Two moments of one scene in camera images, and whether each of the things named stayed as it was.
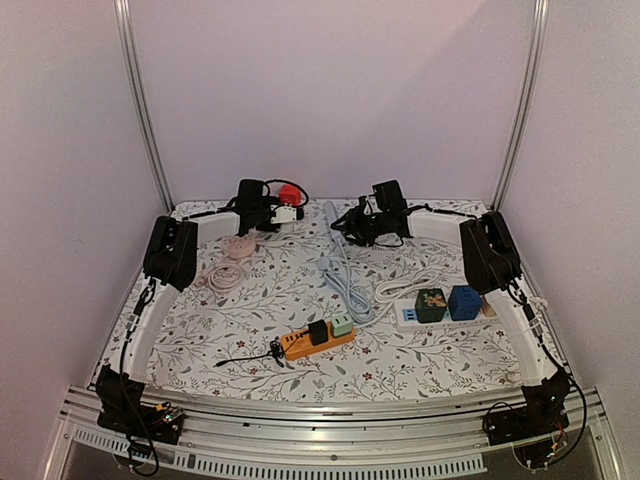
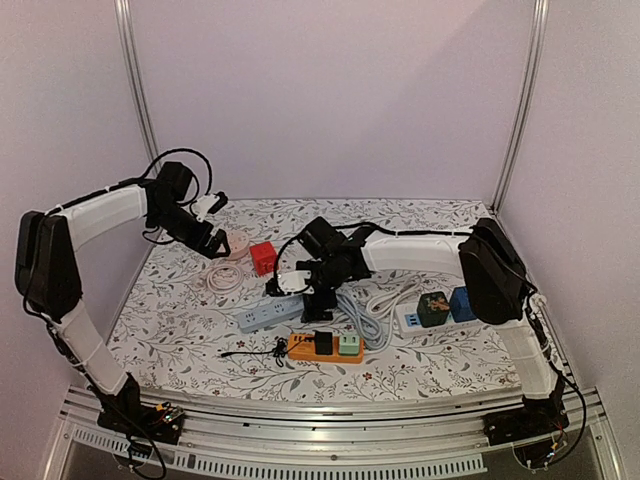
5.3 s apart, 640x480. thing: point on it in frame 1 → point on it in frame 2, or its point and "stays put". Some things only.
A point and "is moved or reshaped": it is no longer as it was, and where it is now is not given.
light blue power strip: [337, 271] → [270, 314]
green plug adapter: [342, 325] → [349, 345]
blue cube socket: [463, 303] stays put
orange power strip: [298, 344] is moved or reshaped
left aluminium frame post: [127, 38] stays put
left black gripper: [273, 229] → [199, 242]
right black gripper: [360, 223] → [316, 296]
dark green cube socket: [430, 305] stays put
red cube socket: [290, 195] → [264, 258]
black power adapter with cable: [317, 332] is moved or reshaped
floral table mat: [339, 300] stays put
